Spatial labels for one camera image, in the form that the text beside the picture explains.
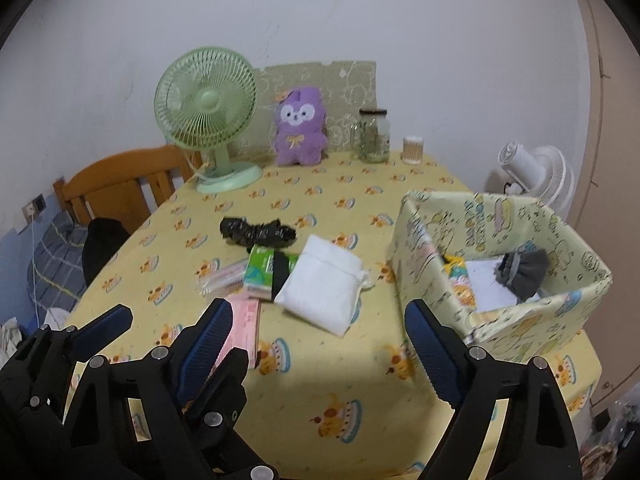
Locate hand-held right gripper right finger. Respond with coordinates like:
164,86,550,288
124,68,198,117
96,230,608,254
404,298,585,480

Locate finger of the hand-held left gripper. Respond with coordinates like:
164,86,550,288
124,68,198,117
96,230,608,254
0,304,135,461

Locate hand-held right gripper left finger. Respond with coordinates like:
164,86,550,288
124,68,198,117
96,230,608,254
64,298,281,480

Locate pink packet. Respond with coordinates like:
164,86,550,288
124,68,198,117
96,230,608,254
215,296,262,361

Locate clear plastic tube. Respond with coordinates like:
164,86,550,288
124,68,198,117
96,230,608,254
197,259,251,297

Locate green tissue packet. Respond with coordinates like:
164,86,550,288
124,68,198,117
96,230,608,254
243,245,301,296

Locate black small rectangular item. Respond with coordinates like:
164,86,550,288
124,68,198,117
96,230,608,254
272,251,301,303

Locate yellow cartoon pillow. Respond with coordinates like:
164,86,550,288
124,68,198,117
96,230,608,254
389,190,613,361

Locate white cloth pouch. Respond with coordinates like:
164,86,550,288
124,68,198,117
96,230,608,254
274,234,376,338

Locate white clothes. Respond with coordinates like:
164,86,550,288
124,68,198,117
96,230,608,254
0,305,71,346

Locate black garment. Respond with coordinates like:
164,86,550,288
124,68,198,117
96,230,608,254
82,217,133,288

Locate blue plaid bedding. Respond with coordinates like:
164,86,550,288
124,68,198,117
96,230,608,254
25,210,88,306

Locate white paper packet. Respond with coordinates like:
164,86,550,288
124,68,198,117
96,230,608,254
465,259,541,313

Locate yellow printed tablecloth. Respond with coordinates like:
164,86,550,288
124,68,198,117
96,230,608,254
62,150,603,480

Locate black plastic bag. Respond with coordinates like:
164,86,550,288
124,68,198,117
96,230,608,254
220,216,297,249

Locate grey sock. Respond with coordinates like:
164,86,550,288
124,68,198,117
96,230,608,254
495,241,551,303

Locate wooden chair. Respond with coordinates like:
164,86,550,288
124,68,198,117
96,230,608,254
52,146,203,236

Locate plastic bag clutter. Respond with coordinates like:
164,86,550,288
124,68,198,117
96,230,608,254
590,400,640,480

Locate cotton swab container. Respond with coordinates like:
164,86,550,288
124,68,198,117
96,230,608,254
402,135,425,166

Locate white fan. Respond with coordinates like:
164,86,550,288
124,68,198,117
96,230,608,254
482,141,578,218

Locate glass jar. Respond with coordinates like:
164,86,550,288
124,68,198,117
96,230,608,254
351,108,391,163

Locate purple plush toy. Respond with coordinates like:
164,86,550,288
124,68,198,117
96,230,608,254
273,86,330,167

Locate green desk fan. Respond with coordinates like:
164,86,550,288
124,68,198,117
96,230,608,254
154,46,263,195

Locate beige door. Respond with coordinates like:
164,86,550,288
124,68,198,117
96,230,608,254
570,0,640,411

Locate beige patterned cushion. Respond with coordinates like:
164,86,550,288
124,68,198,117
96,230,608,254
227,60,377,163

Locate wall socket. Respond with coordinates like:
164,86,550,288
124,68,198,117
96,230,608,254
22,194,47,221

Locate white fan cable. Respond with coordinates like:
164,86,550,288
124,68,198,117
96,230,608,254
185,150,213,183

